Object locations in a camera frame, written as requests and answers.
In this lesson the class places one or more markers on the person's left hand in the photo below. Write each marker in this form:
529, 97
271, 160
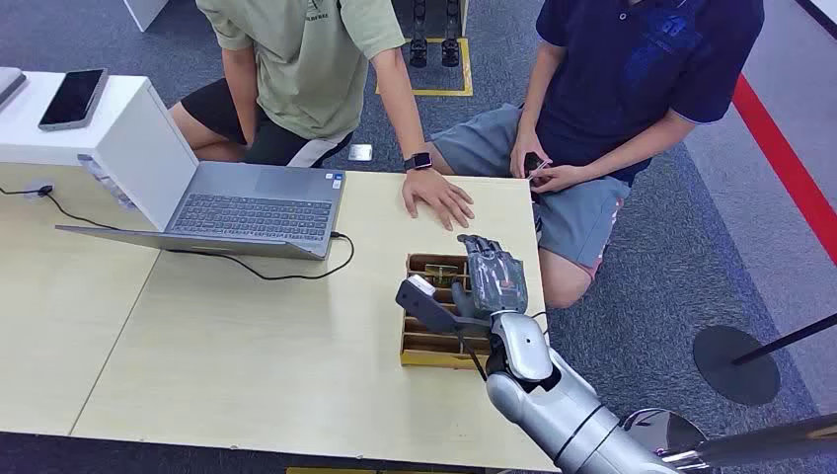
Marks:
565, 178
435, 196

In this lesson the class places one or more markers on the person's right hand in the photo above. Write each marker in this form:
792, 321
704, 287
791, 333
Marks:
523, 147

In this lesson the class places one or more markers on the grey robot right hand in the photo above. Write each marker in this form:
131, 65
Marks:
500, 281

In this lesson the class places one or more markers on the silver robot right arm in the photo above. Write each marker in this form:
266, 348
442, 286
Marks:
562, 412

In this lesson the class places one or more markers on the person's left forearm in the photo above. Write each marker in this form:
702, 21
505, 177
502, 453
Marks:
634, 147
400, 111

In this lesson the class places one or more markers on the person's right forearm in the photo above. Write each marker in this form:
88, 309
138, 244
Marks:
240, 98
539, 91

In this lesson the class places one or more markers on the gold card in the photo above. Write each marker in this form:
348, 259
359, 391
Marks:
442, 273

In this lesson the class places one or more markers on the person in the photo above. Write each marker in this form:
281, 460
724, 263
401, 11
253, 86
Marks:
621, 85
307, 78

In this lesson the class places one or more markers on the black smartwatch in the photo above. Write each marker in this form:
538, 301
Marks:
418, 161

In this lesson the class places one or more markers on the wooden compartment tray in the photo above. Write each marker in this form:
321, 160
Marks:
425, 341

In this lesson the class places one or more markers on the yellow floor tape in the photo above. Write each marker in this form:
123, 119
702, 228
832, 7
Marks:
467, 65

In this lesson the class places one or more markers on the black robot leg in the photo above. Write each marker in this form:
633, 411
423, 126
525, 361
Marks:
451, 46
418, 46

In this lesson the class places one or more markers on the grey laptop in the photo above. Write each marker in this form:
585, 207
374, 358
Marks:
261, 216

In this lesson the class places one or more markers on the white box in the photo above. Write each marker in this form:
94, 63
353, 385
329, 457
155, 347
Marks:
131, 131

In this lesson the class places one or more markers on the white cabinet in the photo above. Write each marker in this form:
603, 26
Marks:
145, 12

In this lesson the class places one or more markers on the black smartphone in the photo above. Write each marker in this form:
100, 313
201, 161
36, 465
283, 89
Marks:
72, 98

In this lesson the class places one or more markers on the grey flat device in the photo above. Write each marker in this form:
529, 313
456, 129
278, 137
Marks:
8, 82

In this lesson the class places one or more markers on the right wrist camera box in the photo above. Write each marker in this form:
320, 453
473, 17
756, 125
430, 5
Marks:
425, 304

